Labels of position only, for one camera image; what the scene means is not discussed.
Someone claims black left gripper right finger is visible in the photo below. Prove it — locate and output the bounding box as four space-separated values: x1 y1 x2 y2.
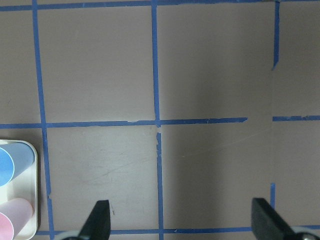
250 197 320 240

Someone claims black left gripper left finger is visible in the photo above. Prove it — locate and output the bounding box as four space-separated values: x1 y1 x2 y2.
59 199 112 240

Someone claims cream plastic tray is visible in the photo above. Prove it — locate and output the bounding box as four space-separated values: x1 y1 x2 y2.
0 139 39 240

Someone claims blue plastic cup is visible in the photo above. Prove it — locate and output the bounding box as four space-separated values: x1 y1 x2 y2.
0 142 35 187

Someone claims pink plastic cup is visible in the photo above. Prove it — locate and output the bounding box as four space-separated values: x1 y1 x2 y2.
0 198 33 240

